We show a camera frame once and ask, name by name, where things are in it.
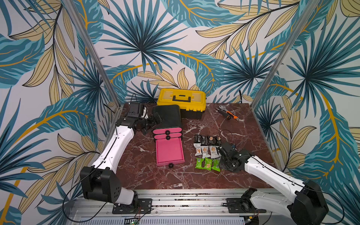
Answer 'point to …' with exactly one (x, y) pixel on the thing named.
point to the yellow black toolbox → (192, 102)
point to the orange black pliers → (230, 113)
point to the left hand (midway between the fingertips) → (159, 125)
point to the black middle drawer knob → (168, 137)
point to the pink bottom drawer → (169, 151)
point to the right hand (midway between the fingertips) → (223, 164)
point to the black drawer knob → (167, 132)
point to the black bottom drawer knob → (170, 165)
